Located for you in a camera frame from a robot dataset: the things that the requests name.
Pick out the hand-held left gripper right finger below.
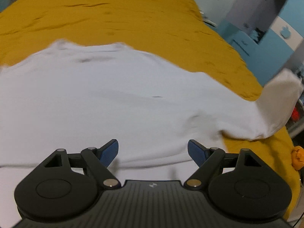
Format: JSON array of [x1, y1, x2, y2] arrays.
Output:
[[184, 140, 268, 189]]

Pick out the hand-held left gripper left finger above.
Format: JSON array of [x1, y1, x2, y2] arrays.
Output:
[[38, 139, 120, 189]]

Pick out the white t-shirt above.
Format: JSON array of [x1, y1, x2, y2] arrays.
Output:
[[0, 39, 302, 228]]

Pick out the orange object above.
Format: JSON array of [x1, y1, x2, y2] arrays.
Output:
[[291, 106, 302, 122]]

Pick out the small bedside objects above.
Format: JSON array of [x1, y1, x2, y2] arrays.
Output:
[[199, 9, 217, 28]]

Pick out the light blue wardrobe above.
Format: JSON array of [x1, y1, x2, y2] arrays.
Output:
[[217, 0, 304, 86]]

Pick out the mustard yellow bedspread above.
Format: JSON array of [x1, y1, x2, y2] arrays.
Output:
[[0, 0, 300, 226]]

